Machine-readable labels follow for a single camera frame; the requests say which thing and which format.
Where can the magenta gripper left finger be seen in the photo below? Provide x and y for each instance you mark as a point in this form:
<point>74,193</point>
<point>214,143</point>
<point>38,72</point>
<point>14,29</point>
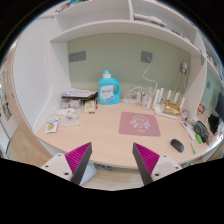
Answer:
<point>77,160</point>

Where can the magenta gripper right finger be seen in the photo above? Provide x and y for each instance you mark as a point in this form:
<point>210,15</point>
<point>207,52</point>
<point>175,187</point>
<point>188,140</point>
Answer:
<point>146,161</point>

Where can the black computer mouse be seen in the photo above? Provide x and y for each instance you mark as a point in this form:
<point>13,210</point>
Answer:
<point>177,145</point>

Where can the pink mouse pad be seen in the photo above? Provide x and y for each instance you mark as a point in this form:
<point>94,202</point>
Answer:
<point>138,124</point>

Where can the small plastic packet yellow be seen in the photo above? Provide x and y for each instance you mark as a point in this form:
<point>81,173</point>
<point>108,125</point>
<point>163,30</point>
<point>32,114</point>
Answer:
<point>52,124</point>

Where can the clear plastic bag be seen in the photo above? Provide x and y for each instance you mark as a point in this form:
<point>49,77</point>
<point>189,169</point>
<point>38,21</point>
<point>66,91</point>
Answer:
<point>69,117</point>

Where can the green marker pen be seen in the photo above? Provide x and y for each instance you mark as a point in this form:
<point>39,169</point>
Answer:
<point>193,147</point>

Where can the yellow small box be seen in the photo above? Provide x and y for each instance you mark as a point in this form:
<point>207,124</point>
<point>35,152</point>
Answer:
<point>90,106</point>

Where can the gold foil package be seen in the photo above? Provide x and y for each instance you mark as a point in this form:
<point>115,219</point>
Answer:
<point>171,108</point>

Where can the white small cup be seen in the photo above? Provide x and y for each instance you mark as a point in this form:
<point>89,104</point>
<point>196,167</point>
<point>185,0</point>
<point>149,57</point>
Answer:
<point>147,100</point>

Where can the black pouch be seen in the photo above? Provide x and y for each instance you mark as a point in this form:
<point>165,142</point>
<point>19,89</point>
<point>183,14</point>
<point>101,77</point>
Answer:
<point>201,129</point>

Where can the white wifi router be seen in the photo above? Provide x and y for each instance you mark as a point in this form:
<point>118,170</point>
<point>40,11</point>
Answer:
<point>159,100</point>

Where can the blue detergent bottle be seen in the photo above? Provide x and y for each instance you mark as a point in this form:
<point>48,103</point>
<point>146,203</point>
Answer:
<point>109,89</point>

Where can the white shelf unit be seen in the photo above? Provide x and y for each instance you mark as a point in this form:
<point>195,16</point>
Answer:
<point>40,67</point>

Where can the left grey wall socket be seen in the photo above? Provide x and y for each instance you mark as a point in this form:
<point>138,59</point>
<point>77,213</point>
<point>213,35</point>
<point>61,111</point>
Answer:
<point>77,56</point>

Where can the grey wall socket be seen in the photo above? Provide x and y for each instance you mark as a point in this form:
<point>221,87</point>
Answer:
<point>146,57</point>
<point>77,56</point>

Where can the right grey wall socket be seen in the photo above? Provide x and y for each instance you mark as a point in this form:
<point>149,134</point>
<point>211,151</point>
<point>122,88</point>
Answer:
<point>146,57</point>

